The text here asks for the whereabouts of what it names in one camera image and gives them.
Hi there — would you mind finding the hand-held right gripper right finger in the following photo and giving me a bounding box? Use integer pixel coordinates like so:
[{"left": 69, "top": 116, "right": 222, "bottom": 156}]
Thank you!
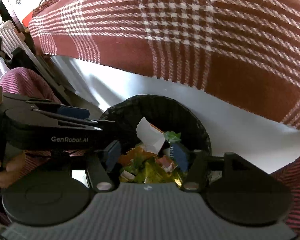
[{"left": 169, "top": 144, "right": 268, "bottom": 193}]

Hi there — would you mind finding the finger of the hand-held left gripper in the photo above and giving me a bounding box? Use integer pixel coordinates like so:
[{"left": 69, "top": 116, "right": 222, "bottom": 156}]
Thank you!
[
  {"left": 25, "top": 99, "right": 90, "bottom": 121},
  {"left": 32, "top": 108, "right": 117, "bottom": 132}
]

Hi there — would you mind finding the colourful small snack wrapper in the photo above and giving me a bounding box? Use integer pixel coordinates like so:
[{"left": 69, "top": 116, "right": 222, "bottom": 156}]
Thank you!
[{"left": 156, "top": 155, "right": 177, "bottom": 173}]

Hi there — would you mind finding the yellow-green paper scrap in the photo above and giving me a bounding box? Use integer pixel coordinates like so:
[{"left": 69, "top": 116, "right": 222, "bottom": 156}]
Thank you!
[{"left": 122, "top": 156, "right": 147, "bottom": 177}]

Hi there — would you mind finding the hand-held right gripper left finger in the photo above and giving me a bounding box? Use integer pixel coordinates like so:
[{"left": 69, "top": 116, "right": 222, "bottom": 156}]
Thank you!
[{"left": 86, "top": 140, "right": 122, "bottom": 193}]

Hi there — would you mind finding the green paper wrapper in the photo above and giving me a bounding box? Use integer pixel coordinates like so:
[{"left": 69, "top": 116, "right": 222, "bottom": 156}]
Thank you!
[{"left": 163, "top": 131, "right": 182, "bottom": 145}]

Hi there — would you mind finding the person's left hand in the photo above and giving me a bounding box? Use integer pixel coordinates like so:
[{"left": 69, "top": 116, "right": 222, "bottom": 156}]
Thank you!
[{"left": 0, "top": 150, "right": 26, "bottom": 188}]

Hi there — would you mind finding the person's left leg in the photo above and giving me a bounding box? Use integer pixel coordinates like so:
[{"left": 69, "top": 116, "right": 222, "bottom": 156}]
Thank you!
[{"left": 0, "top": 67, "right": 90, "bottom": 178}]

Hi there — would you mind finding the white table side panel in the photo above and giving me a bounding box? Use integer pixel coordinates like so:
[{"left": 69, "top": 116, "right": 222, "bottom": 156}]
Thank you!
[{"left": 50, "top": 55, "right": 300, "bottom": 175}]

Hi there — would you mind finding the gold foil wrapper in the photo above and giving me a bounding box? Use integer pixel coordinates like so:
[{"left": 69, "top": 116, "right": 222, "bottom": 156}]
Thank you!
[{"left": 137, "top": 160, "right": 184, "bottom": 186}]

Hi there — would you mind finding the white radiator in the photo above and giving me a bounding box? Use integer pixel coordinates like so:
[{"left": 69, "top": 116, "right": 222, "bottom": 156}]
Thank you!
[{"left": 0, "top": 20, "right": 22, "bottom": 59}]

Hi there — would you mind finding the red and white plaid blanket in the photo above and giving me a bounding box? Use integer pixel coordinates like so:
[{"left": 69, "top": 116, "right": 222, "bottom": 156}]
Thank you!
[{"left": 27, "top": 0, "right": 300, "bottom": 135}]

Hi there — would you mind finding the black trash bin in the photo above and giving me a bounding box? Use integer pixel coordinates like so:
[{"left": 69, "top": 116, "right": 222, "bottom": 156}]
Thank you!
[{"left": 99, "top": 94, "right": 213, "bottom": 189}]

